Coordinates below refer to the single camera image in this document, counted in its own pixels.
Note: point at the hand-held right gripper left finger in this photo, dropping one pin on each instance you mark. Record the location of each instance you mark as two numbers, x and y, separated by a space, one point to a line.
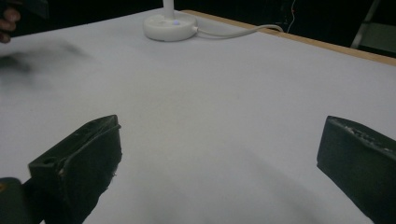
84 165

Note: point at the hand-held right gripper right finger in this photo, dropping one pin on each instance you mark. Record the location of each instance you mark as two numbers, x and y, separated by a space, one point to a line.
361 168

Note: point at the grey metal stand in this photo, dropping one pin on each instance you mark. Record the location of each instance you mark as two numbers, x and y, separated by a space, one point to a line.
373 29

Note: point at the white round lamp base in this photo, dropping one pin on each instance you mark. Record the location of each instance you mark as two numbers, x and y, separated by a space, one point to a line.
169 26

